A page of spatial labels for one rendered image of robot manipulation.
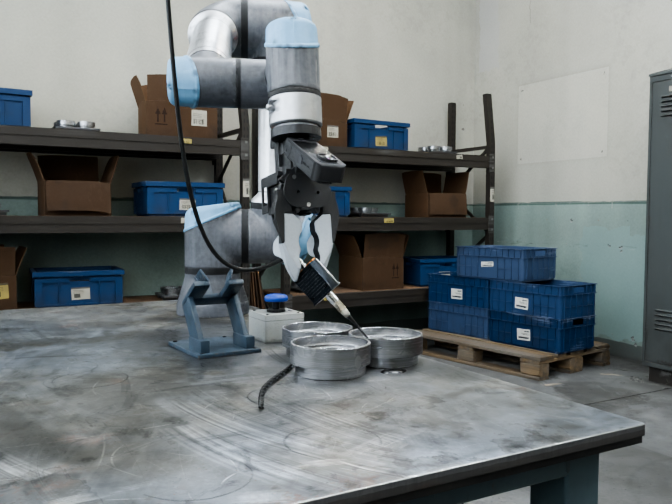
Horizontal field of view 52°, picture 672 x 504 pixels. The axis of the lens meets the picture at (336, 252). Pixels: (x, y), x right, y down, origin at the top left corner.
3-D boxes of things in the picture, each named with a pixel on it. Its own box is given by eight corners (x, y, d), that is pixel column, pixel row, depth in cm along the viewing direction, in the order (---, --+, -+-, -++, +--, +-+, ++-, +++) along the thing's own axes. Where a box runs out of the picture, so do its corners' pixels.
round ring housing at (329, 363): (335, 386, 82) (336, 352, 82) (273, 373, 89) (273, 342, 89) (386, 371, 91) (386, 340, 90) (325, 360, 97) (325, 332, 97)
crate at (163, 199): (206, 216, 487) (205, 185, 485) (225, 216, 454) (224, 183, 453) (131, 215, 461) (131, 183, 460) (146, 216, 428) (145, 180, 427)
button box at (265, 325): (304, 339, 114) (304, 310, 114) (265, 343, 110) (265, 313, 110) (283, 332, 121) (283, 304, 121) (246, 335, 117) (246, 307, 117)
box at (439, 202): (472, 217, 553) (472, 170, 551) (424, 217, 534) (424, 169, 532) (444, 217, 590) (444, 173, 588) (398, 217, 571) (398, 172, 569)
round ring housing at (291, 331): (300, 345, 109) (300, 319, 108) (362, 350, 105) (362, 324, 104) (269, 358, 99) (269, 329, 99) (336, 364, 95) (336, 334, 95)
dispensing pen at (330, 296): (374, 337, 90) (290, 243, 91) (356, 353, 93) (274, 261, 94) (382, 330, 92) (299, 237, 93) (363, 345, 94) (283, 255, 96)
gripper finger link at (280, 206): (299, 247, 94) (303, 185, 95) (304, 245, 92) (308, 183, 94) (267, 243, 92) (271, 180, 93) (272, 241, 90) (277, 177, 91)
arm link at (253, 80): (240, 71, 112) (240, 45, 101) (309, 73, 113) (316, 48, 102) (240, 118, 111) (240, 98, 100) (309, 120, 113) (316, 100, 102)
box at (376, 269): (413, 288, 529) (413, 232, 527) (355, 291, 503) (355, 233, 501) (382, 283, 566) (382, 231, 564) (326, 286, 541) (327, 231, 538)
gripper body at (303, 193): (308, 220, 102) (304, 140, 102) (335, 212, 94) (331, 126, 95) (260, 219, 98) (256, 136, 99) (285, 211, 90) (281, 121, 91)
